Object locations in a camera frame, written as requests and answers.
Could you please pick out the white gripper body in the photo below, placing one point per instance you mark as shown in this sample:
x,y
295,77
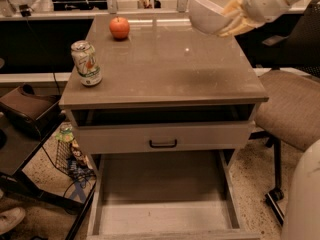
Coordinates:
x,y
264,4

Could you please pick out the white ceramic bowl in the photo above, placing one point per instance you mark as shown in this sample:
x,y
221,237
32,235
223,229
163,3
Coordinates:
x,y
206,16

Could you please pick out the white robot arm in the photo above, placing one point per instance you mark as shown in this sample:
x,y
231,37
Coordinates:
x,y
302,218

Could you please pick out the wire basket with snacks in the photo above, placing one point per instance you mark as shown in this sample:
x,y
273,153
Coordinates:
x,y
69,158

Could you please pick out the brown leather bag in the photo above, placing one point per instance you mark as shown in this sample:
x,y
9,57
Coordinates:
x,y
29,112

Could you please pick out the grey closed drawer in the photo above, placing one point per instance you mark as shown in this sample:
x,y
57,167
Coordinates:
x,y
190,136

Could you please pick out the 7up soda can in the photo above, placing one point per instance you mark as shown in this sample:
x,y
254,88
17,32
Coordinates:
x,y
84,57

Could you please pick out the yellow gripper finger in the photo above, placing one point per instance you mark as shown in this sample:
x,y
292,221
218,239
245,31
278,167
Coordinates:
x,y
234,8
239,25

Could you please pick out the black drawer handle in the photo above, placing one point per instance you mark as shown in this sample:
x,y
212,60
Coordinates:
x,y
160,145

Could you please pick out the open bottom drawer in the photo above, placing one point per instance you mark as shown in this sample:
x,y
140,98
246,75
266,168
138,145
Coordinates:
x,y
165,196

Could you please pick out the grey drawer cabinet table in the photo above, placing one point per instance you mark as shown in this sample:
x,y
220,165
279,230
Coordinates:
x,y
166,72

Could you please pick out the white shoe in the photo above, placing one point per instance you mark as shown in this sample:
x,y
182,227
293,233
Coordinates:
x,y
9,219

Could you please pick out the red apple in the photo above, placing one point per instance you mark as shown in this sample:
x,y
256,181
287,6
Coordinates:
x,y
119,28

